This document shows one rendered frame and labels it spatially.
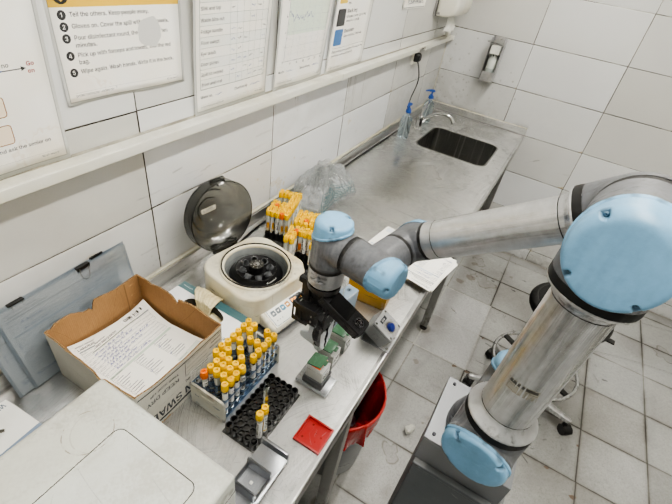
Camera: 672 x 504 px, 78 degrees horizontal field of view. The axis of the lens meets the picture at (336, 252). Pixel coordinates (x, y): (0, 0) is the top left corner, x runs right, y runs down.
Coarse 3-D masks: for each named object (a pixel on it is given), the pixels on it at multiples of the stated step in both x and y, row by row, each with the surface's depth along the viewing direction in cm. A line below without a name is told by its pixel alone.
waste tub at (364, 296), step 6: (354, 282) 128; (360, 288) 128; (360, 294) 129; (366, 294) 128; (372, 294) 127; (360, 300) 130; (366, 300) 129; (372, 300) 128; (378, 300) 127; (384, 300) 126; (372, 306) 130; (378, 306) 128; (384, 306) 127
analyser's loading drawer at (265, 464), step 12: (264, 444) 87; (252, 456) 85; (264, 456) 85; (276, 456) 86; (288, 456) 85; (252, 468) 83; (264, 468) 80; (276, 468) 84; (240, 480) 81; (252, 480) 82; (264, 480) 82; (240, 492) 79; (252, 492) 77; (264, 492) 80
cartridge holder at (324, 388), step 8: (304, 368) 107; (296, 376) 104; (304, 376) 103; (328, 376) 103; (304, 384) 104; (312, 384) 103; (320, 384) 101; (328, 384) 104; (320, 392) 102; (328, 392) 102
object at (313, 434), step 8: (312, 416) 97; (304, 424) 96; (312, 424) 96; (320, 424) 97; (296, 432) 94; (304, 432) 95; (312, 432) 95; (320, 432) 95; (328, 432) 95; (296, 440) 93; (304, 440) 93; (312, 440) 93; (320, 440) 94; (312, 448) 91; (320, 448) 92
